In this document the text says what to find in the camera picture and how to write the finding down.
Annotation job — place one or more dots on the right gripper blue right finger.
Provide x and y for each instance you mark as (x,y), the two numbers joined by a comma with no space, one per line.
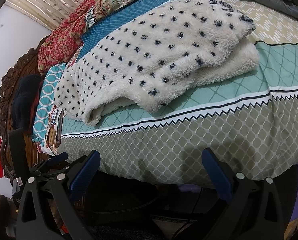
(253,208)

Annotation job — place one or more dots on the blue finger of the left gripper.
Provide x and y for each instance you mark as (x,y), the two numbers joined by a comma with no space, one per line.
(53,163)

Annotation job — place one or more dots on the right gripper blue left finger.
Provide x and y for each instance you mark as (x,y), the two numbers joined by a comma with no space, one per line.
(47,205)

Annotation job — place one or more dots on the white spotted fleece blanket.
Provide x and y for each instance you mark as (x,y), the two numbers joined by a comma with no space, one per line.
(157,57)

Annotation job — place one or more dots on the person's left hand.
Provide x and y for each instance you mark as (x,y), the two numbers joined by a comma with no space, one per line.
(8,211)

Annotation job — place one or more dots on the dark cloth on headboard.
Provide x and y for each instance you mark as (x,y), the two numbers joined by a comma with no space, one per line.
(25,102)

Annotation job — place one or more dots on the smartphone on bed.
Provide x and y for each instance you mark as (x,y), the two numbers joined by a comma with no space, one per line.
(59,128)

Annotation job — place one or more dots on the patterned teal beige bedsheet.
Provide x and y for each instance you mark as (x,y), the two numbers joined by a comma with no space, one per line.
(250,122)

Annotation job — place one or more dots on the carved wooden headboard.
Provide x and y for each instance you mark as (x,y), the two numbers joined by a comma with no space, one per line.
(25,65)

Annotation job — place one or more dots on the red floral quilt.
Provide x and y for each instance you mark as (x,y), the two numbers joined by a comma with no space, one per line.
(64,41)

